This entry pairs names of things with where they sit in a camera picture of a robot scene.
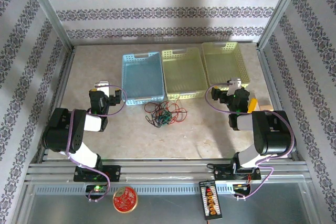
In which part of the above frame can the thin red cable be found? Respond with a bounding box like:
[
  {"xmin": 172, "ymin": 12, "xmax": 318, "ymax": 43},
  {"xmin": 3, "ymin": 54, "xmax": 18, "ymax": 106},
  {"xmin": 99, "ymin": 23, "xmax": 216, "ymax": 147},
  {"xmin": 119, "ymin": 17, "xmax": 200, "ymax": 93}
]
[{"xmin": 144, "ymin": 97, "xmax": 188, "ymax": 125}]

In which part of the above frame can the small yellow block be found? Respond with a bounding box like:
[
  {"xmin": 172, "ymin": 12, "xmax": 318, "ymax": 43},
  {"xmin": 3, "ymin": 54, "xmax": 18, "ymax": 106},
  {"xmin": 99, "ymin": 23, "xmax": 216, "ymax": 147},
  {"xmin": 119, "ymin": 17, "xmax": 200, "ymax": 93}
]
[{"xmin": 247, "ymin": 98, "xmax": 259, "ymax": 112}]

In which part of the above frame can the blue plastic basket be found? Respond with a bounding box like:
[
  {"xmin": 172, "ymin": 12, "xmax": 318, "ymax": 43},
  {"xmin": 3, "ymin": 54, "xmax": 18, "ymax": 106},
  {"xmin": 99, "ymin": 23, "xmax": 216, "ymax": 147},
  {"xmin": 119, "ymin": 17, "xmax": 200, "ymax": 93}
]
[{"xmin": 121, "ymin": 51, "xmax": 165, "ymax": 106}]

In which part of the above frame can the yellow plastic basket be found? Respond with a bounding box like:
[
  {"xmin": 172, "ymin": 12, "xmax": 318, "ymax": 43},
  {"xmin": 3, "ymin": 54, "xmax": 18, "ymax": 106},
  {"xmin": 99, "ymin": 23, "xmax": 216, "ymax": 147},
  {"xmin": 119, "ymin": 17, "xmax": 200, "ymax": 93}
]
[{"xmin": 201, "ymin": 41, "xmax": 250, "ymax": 91}]

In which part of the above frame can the small wooden block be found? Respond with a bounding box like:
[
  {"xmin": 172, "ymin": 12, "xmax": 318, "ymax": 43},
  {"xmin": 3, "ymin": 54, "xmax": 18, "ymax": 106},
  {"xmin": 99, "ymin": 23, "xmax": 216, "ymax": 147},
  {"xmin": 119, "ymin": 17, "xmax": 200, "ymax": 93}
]
[{"xmin": 259, "ymin": 100, "xmax": 274, "ymax": 112}]

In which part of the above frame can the pale green plastic basket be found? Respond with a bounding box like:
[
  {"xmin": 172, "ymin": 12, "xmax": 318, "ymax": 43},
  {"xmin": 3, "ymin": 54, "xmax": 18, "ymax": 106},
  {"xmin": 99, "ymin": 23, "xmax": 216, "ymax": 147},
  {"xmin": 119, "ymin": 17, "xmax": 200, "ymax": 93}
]
[{"xmin": 161, "ymin": 47, "xmax": 209, "ymax": 101}]

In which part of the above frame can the circuit board with green light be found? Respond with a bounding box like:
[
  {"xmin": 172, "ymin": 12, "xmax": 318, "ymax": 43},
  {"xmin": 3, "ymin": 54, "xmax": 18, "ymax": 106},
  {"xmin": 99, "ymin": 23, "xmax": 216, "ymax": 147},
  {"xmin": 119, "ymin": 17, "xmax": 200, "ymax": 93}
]
[{"xmin": 85, "ymin": 184, "xmax": 110, "ymax": 194}]

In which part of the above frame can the round red tin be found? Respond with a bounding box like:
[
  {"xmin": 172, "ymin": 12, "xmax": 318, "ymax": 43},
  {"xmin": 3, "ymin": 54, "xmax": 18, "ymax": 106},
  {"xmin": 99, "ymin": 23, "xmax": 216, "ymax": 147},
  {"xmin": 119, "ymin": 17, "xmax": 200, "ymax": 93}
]
[{"xmin": 112, "ymin": 186, "xmax": 139, "ymax": 214}]

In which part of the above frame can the black board with orange connectors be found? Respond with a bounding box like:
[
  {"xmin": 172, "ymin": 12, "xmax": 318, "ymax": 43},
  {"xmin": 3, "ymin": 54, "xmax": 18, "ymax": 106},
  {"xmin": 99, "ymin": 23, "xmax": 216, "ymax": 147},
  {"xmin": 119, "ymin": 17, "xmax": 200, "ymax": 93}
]
[{"xmin": 199, "ymin": 180, "xmax": 223, "ymax": 220}]

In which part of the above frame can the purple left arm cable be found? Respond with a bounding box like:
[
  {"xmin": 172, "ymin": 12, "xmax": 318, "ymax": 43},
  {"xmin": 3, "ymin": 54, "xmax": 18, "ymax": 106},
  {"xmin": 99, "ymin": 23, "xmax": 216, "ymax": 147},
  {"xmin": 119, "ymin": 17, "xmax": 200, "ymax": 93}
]
[{"xmin": 65, "ymin": 84, "xmax": 128, "ymax": 204}]

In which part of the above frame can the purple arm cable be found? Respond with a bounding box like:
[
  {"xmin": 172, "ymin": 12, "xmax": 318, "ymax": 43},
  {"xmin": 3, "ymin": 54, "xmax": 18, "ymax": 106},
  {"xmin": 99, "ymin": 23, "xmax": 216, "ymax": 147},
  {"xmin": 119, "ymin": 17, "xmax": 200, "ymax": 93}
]
[
  {"xmin": 65, "ymin": 84, "xmax": 128, "ymax": 204},
  {"xmin": 204, "ymin": 83, "xmax": 297, "ymax": 201}
]

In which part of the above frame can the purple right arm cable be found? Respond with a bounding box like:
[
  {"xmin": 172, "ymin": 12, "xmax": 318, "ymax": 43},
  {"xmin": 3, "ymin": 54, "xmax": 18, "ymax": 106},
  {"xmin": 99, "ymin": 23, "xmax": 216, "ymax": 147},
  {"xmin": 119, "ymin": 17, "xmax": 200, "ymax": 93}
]
[{"xmin": 204, "ymin": 83, "xmax": 297, "ymax": 201}]

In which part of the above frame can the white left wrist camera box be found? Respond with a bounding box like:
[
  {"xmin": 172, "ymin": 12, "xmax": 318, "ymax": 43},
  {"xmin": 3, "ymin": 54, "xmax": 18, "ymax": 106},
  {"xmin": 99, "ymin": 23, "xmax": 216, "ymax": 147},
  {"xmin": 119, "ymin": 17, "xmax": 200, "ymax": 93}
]
[{"xmin": 94, "ymin": 80, "xmax": 110, "ymax": 95}]

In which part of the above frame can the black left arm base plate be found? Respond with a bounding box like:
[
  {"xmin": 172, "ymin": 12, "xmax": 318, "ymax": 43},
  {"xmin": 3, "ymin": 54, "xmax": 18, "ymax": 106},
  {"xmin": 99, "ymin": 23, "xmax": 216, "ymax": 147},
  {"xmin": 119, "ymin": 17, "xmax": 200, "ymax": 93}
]
[{"xmin": 73, "ymin": 165, "xmax": 122, "ymax": 183}]

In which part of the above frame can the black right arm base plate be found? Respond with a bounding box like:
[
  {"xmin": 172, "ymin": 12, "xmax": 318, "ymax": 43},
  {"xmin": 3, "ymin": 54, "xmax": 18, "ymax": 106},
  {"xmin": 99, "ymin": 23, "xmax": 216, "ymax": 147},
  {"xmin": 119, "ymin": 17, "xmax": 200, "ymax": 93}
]
[{"xmin": 213, "ymin": 167, "xmax": 262, "ymax": 182}]

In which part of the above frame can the aluminium mounting rail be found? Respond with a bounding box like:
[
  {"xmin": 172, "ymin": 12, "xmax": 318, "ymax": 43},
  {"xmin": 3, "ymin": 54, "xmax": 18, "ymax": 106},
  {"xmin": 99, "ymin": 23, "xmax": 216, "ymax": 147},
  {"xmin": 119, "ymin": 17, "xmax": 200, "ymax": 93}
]
[{"xmin": 25, "ymin": 157, "xmax": 313, "ymax": 186}]

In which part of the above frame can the circuit board with wires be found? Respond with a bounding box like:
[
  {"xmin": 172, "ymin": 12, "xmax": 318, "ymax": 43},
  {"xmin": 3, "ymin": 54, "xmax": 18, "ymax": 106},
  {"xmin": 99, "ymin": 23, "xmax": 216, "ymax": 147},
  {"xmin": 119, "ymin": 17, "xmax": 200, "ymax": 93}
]
[{"xmin": 232, "ymin": 183, "xmax": 252, "ymax": 193}]

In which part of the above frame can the aluminium frame post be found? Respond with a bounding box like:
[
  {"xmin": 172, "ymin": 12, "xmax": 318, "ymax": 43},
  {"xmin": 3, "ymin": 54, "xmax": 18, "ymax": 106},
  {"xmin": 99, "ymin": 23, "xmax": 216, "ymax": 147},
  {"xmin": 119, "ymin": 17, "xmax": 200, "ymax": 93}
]
[
  {"xmin": 21, "ymin": 0, "xmax": 75, "ymax": 52},
  {"xmin": 256, "ymin": 0, "xmax": 308, "ymax": 49}
]

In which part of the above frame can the grey slotted cable duct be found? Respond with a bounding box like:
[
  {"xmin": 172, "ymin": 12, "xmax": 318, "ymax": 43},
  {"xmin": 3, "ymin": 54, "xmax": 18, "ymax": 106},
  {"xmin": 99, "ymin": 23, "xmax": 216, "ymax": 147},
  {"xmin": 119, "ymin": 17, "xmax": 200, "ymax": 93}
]
[{"xmin": 34, "ymin": 183, "xmax": 237, "ymax": 196}]

